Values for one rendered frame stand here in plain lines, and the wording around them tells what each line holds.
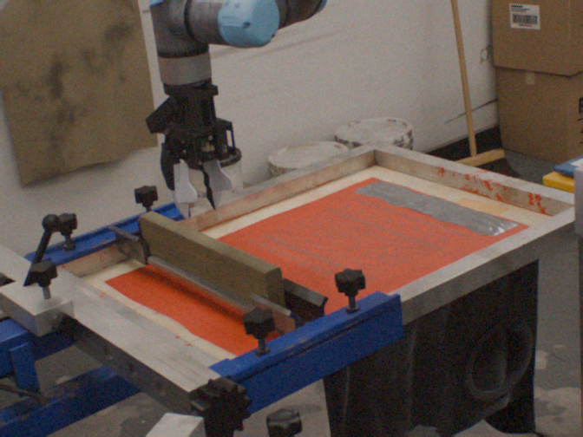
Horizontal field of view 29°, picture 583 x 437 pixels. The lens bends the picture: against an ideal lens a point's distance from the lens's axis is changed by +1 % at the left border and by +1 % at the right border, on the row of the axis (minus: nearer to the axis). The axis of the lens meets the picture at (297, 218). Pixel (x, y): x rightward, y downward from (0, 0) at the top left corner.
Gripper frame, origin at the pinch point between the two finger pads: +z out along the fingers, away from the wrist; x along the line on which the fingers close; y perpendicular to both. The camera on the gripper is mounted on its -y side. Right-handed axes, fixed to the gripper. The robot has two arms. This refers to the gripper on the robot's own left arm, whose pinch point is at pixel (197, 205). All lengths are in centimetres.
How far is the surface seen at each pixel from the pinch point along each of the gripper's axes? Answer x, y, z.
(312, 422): 77, -82, 113
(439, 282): 22.3, 28.9, 12.4
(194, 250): -1.0, -1.1, 7.6
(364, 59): 206, -198, 55
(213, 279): -1.0, 3.4, 11.3
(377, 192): 47, -12, 16
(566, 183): 72, 12, 16
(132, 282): -4.8, -16.4, 16.6
